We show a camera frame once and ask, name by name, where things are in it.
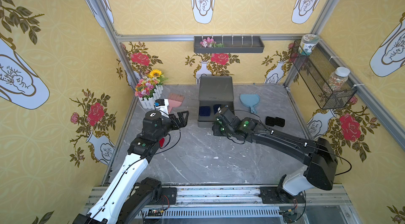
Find circuit board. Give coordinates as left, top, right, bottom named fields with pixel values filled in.
left=147, top=208, right=164, bottom=218

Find grey wall shelf tray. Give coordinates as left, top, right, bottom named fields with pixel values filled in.
left=193, top=34, right=265, bottom=54

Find labelled jar white lid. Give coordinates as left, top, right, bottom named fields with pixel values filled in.
left=297, top=34, right=320, bottom=55

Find blue brooch box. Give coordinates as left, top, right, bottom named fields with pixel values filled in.
left=213, top=104, right=221, bottom=114
left=199, top=106, right=211, bottom=117

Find red brooch box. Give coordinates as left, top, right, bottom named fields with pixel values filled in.
left=159, top=138, right=165, bottom=148

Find three-tier drawer cabinet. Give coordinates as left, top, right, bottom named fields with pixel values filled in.
left=199, top=76, right=234, bottom=101

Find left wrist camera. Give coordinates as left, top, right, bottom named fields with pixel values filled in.
left=155, top=99, right=169, bottom=118

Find grey top drawer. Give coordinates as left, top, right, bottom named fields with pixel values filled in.
left=197, top=100, right=234, bottom=128

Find jar of colourful beads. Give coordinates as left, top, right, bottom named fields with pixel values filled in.
left=323, top=67, right=351, bottom=94

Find pink flowers on shelf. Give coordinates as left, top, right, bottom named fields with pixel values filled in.
left=200, top=37, right=224, bottom=48

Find blue dustpan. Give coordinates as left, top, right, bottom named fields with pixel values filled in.
left=239, top=94, right=260, bottom=114

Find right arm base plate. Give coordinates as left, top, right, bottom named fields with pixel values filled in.
left=259, top=187, right=306, bottom=205

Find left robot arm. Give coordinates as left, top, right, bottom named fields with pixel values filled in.
left=73, top=110, right=189, bottom=224

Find aluminium rail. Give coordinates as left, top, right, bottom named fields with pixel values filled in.
left=82, top=184, right=352, bottom=220

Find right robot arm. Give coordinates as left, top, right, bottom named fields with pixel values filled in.
left=213, top=108, right=338, bottom=196

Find black wire wall basket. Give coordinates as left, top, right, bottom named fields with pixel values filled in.
left=291, top=40, right=358, bottom=110

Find pink hand brush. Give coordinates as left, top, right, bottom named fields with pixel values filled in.
left=168, top=93, right=185, bottom=114

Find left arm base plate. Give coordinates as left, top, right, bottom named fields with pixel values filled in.
left=149, top=187, right=177, bottom=206

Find black brooch box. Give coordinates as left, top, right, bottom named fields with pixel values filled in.
left=265, top=117, right=276, bottom=127
left=274, top=117, right=285, bottom=127

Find flower planter white fence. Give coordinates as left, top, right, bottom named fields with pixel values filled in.
left=135, top=69, right=166, bottom=109

